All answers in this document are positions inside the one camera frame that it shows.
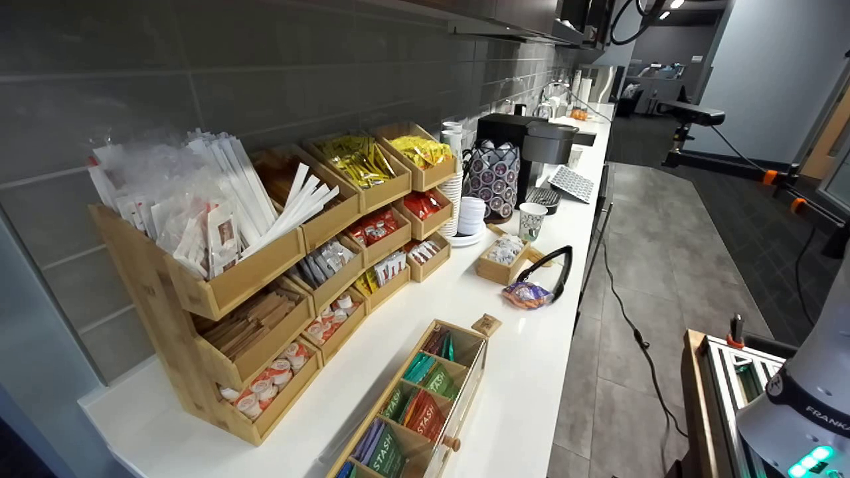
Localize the white striped packets pile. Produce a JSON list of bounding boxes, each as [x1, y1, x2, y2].
[[406, 237, 445, 269]]

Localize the red packets pile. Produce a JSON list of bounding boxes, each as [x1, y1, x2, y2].
[[401, 192, 447, 222], [348, 209, 406, 249]]

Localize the white round plate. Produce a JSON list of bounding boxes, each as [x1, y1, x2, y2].
[[445, 222, 493, 253]]

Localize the white cup lids stack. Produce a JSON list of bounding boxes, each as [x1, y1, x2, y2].
[[454, 193, 489, 238]]

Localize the yellow white packets pile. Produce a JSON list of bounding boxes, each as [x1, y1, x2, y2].
[[354, 249, 410, 301]]

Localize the paper cup stack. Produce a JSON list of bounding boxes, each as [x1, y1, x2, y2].
[[438, 120, 469, 237]]

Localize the small bamboo tray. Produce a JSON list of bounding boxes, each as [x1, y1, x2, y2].
[[473, 237, 547, 286]]

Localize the grey white creamer packets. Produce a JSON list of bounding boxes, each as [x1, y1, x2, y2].
[[297, 238, 360, 286]]

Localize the small sugar packet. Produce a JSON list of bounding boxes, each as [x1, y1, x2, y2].
[[470, 313, 506, 339]]

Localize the dark tea bags row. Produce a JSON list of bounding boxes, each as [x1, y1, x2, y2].
[[422, 330, 463, 363]]

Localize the single printed paper cup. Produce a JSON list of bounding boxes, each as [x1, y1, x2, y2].
[[517, 198, 551, 246]]

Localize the colourful foil packet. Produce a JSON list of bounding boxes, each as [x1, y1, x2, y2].
[[501, 277, 554, 313]]

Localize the white red sugar packets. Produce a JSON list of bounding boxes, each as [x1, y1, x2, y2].
[[218, 342, 313, 422], [303, 291, 360, 346]]

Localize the white wrapped stirrers bundle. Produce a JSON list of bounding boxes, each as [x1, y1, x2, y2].
[[256, 159, 343, 256]]

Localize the bamboo tea box clear lid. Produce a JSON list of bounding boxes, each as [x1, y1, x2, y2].
[[324, 315, 493, 478]]

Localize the black coffee machine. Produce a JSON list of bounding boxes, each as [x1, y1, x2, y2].
[[477, 112, 600, 213]]

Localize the grey flat device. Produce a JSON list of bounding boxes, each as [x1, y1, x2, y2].
[[547, 165, 598, 206]]

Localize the red tea bags row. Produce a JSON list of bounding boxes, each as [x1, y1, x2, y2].
[[388, 391, 447, 443]]

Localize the brown wooden stirrers pile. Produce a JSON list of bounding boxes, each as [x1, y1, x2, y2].
[[198, 286, 308, 362]]

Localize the purple green tea bags row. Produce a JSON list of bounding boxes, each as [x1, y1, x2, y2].
[[351, 419, 410, 478]]

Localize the clear wrapped cutlery packets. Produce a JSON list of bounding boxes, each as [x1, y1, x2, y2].
[[85, 129, 279, 282]]

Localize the bamboo tiered organizer rack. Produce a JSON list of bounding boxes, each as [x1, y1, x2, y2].
[[88, 120, 463, 449]]

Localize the black tripod orange joints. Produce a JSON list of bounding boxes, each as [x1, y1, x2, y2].
[[659, 98, 850, 260]]

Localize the wooden framed room door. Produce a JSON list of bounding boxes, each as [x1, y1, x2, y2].
[[794, 90, 850, 214]]

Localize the black wire pod carousel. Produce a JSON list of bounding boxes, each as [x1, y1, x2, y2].
[[461, 139, 527, 222]]

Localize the wall cabinet carcass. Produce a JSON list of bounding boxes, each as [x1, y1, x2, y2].
[[388, 0, 615, 48]]

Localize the black floor cable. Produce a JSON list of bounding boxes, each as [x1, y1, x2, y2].
[[793, 222, 822, 330], [598, 202, 693, 445]]

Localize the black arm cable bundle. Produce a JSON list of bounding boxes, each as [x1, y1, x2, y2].
[[609, 0, 679, 48]]

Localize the robot base cart frame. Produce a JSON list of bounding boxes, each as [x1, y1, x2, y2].
[[681, 327, 793, 478]]

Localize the black red clamp handle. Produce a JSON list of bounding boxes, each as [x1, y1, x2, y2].
[[725, 313, 749, 351]]

